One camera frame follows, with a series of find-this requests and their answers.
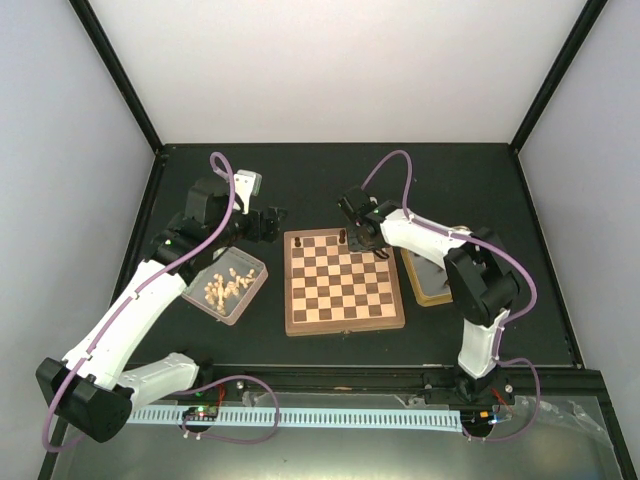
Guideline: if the black frame post left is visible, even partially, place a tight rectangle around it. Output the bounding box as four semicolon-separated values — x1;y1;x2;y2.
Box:
69;0;163;154

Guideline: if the left circuit board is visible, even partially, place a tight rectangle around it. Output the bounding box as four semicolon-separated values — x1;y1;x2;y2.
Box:
183;406;219;422

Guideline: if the light blue cable duct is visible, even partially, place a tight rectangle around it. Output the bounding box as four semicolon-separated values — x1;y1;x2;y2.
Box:
128;405;462;433

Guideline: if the light wooden chess pieces pile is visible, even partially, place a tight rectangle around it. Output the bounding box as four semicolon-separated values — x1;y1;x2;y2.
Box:
204;268;256;317

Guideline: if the wooden chess board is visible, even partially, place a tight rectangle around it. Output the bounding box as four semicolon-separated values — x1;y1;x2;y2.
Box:
284;228;405;337

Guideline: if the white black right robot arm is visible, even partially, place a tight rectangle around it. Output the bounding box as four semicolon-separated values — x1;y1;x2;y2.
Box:
337;186;520;403

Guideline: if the black frame post right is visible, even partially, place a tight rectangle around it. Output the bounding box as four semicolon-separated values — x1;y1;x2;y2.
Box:
510;0;608;153

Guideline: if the black mounting rail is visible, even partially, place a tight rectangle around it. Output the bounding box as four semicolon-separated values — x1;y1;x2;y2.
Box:
194;364;606;396

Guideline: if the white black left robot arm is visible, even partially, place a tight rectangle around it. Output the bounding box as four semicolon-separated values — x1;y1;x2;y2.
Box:
36;170;286;443

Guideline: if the pink metal tin tray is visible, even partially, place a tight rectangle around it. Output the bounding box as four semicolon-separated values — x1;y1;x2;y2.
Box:
181;247;268;326

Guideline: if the circuit board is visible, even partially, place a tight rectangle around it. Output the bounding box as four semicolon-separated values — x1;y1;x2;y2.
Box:
460;410;512;426
183;406;219;422

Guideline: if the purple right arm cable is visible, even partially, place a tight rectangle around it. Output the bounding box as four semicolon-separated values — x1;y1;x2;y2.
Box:
360;149;542;444

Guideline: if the black frame post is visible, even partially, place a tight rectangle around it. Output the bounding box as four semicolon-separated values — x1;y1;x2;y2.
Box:
510;0;608;153
69;0;163;154

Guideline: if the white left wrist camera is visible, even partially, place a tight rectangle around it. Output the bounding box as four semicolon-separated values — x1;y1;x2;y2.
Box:
234;170;262;214

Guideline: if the right circuit board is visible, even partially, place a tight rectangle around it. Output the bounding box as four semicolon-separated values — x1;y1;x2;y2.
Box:
460;410;512;426

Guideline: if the gold metal tin tray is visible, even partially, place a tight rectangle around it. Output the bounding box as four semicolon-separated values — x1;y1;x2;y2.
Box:
400;249;452;307

